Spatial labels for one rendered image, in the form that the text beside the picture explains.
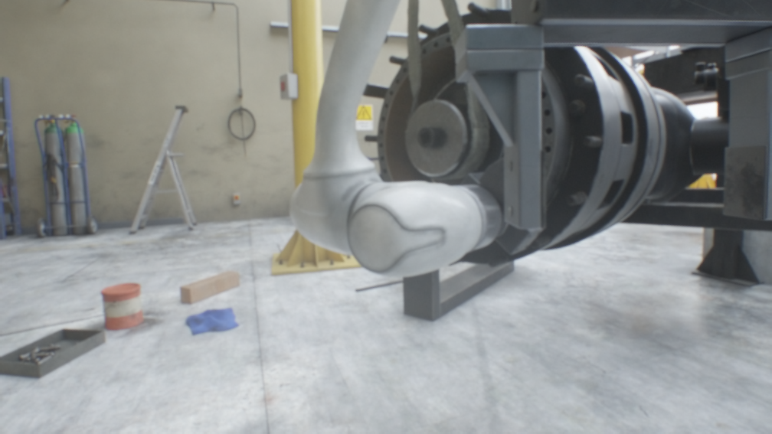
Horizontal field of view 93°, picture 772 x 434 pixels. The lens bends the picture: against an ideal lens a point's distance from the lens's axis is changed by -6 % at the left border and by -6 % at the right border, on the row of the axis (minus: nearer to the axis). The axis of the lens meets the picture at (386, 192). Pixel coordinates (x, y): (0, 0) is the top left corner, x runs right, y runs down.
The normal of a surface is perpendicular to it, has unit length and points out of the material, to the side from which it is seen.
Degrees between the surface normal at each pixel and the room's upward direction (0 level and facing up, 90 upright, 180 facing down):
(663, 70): 90
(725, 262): 90
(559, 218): 90
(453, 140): 90
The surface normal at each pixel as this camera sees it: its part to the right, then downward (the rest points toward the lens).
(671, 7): 0.00, 0.07
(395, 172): 0.66, -0.33
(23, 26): 0.34, 0.06
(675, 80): -0.94, 0.05
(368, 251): -0.66, 0.22
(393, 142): 0.73, 0.06
